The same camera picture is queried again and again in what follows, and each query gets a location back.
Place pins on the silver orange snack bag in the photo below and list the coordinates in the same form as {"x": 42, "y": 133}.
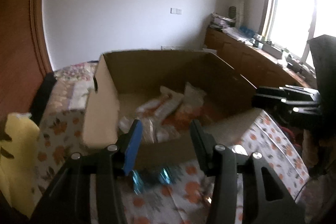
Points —
{"x": 151, "y": 132}

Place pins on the brown cardboard box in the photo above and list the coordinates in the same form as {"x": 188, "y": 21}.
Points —
{"x": 125, "y": 80}

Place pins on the white red-lettered snack bag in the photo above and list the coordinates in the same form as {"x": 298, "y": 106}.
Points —
{"x": 190, "y": 108}

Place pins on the yellow plush pillow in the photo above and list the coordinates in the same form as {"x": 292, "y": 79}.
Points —
{"x": 18, "y": 147}

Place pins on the orange-print white bedsheet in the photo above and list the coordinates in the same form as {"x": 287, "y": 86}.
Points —
{"x": 187, "y": 199}

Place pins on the floral quilt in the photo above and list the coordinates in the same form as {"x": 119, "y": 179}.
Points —
{"x": 72, "y": 87}

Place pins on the orange white snack packet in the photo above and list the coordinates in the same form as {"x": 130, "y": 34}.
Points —
{"x": 161, "y": 107}

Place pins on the wooden sideboard cabinet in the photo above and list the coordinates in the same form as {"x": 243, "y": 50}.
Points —
{"x": 257, "y": 66}

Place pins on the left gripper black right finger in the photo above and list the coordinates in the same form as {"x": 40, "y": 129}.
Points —
{"x": 203, "y": 144}

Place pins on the blue foil candy wrapper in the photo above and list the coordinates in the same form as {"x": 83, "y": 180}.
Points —
{"x": 143, "y": 180}

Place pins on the window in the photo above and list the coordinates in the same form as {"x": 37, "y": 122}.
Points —
{"x": 289, "y": 24}

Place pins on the clutter on sideboard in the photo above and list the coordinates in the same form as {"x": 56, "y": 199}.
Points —
{"x": 224, "y": 28}

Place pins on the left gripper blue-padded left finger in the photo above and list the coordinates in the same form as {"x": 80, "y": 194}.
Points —
{"x": 134, "y": 139}

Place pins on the white wall switch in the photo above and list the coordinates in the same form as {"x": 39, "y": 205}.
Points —
{"x": 176, "y": 11}

